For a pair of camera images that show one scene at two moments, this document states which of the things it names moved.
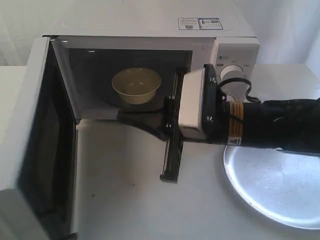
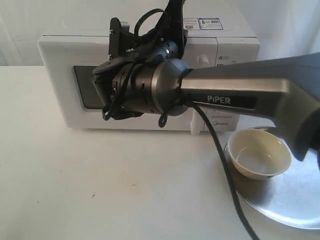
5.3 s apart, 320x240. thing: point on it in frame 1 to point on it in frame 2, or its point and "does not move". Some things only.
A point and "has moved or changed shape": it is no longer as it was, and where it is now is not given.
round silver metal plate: [284, 184] does not move
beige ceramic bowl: [136, 85] has moved or changed shape
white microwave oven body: [93, 45] does not move
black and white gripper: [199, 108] to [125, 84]
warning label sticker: [200, 23] does not move
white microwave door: [38, 195] to [68, 100]
